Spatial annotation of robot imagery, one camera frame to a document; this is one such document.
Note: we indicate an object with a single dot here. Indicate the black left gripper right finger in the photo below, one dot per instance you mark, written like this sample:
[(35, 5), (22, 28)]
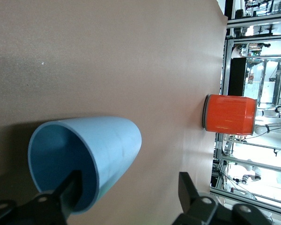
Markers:
[(201, 211)]

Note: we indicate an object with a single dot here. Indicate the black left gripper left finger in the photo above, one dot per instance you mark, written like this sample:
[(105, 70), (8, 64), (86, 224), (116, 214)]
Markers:
[(37, 208)]

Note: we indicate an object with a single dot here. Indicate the light blue plastic cup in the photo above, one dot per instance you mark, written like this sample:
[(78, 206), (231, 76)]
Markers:
[(117, 145)]

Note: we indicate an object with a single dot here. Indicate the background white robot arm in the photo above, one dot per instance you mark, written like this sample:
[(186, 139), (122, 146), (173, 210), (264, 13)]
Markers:
[(250, 171)]

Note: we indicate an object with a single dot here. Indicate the orange can with grey lid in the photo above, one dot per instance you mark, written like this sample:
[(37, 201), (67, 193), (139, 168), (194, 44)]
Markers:
[(229, 114)]

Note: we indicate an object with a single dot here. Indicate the black panel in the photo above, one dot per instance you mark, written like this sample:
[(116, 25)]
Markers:
[(238, 77)]

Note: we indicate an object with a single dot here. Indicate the brown table cover sheet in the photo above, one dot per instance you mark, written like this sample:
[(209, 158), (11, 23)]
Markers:
[(107, 47)]

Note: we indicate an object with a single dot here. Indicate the aluminium enclosure frame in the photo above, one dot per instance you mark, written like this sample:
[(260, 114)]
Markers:
[(227, 70)]

